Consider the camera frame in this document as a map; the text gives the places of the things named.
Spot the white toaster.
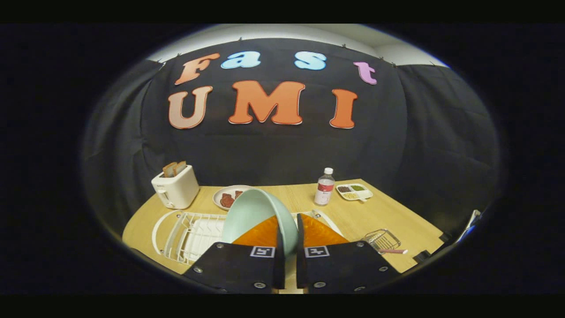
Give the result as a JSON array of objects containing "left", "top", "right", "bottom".
[{"left": 151, "top": 165, "right": 200, "bottom": 210}]

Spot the white plate with meat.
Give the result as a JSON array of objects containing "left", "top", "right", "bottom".
[{"left": 213, "top": 185, "right": 253, "bottom": 211}]

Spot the clear wire basket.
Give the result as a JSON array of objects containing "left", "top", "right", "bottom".
[{"left": 362, "top": 229, "right": 401, "bottom": 253}]

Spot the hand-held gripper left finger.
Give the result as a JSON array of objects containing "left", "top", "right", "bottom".
[{"left": 183, "top": 215, "right": 286, "bottom": 294}]

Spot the black backdrop cloth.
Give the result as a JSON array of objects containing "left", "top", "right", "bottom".
[{"left": 82, "top": 38, "right": 501, "bottom": 232}]

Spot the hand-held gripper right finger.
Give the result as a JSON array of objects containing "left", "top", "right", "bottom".
[{"left": 297, "top": 213, "right": 400, "bottom": 294}]

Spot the pale green plate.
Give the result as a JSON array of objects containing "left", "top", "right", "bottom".
[{"left": 222, "top": 188, "right": 299, "bottom": 257}]

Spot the white power cable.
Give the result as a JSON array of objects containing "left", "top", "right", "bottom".
[{"left": 152, "top": 209, "right": 344, "bottom": 256}]

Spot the white divided condiment tray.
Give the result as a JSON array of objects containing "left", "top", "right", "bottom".
[{"left": 336, "top": 183, "right": 373, "bottom": 202}]

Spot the clear bottle with red label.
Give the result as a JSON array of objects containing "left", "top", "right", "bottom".
[{"left": 314, "top": 167, "right": 335, "bottom": 206}]

